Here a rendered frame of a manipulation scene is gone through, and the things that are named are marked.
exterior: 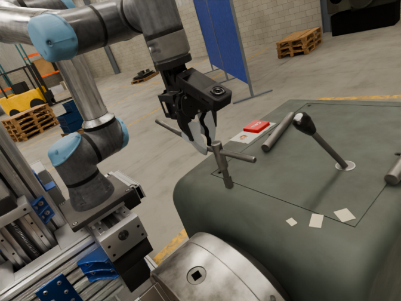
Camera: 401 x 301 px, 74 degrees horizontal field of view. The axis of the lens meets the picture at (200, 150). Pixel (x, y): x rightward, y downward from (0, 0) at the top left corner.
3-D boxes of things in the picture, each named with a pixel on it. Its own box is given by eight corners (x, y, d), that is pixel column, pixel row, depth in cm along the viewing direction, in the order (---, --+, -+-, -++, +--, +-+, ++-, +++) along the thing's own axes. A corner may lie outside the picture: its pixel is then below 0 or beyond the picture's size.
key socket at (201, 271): (188, 283, 47) (183, 274, 45) (203, 273, 48) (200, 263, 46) (197, 298, 44) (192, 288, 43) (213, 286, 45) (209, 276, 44)
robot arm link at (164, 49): (191, 26, 50) (156, 39, 46) (199, 51, 51) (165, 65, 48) (170, 33, 55) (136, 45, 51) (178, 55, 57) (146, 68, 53)
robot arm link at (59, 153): (58, 181, 93) (37, 147, 87) (92, 160, 101) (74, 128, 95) (71, 188, 85) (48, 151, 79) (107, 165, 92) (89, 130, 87)
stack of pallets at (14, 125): (48, 125, 935) (36, 105, 905) (61, 123, 885) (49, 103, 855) (12, 142, 847) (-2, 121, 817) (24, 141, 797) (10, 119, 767)
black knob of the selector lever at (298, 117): (303, 130, 52) (299, 107, 50) (319, 132, 49) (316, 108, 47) (291, 140, 50) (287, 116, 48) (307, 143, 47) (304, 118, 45)
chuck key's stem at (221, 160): (236, 185, 60) (222, 140, 55) (230, 190, 59) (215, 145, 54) (229, 183, 62) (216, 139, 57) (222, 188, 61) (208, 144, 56)
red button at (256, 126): (256, 125, 88) (254, 119, 87) (271, 127, 83) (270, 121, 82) (243, 133, 85) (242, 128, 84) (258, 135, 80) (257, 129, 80)
